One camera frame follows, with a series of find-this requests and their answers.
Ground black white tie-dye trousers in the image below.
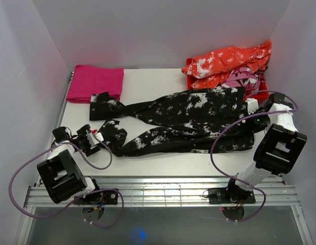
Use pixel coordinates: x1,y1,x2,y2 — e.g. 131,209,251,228
89,87,254,157

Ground red plastic bin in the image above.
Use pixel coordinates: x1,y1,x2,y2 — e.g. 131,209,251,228
186,58,269,103

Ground aluminium rail frame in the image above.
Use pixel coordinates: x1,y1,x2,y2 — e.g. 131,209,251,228
23,176,301,208

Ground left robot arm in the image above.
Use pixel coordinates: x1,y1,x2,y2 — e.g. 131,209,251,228
37,124,103,204

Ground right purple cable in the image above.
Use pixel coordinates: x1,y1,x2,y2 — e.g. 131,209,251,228
198,90,300,223

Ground folded magenta trousers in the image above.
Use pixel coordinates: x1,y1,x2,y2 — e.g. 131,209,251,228
66,65,124,104

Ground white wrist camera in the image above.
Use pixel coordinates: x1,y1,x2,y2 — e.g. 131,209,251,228
245,98,259,115
86,130,104,148

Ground pink camouflage trousers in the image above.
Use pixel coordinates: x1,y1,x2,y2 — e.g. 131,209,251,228
221,66,265,95

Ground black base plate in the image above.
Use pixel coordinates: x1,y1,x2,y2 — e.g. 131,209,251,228
74,189,118,206
208,187,256,204

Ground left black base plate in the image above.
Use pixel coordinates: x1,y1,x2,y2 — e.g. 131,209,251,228
74,189,118,206

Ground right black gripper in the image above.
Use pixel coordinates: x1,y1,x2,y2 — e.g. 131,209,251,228
244,109,271,135

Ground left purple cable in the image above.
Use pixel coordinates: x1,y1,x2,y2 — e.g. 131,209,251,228
8,132,125,229

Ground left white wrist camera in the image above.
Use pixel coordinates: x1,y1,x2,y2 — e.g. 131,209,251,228
86,130,104,148

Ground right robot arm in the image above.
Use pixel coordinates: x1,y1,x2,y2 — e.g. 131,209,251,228
224,92,307,203

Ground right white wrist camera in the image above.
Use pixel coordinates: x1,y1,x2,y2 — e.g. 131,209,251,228
245,98,259,115

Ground orange white tie-dye trousers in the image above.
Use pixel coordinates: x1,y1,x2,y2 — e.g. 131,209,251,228
181,40,272,89

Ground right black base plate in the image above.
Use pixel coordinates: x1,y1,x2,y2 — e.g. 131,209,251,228
208,187,256,204

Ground purple cable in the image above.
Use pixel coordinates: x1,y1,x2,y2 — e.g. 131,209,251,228
8,132,125,229
198,90,300,223

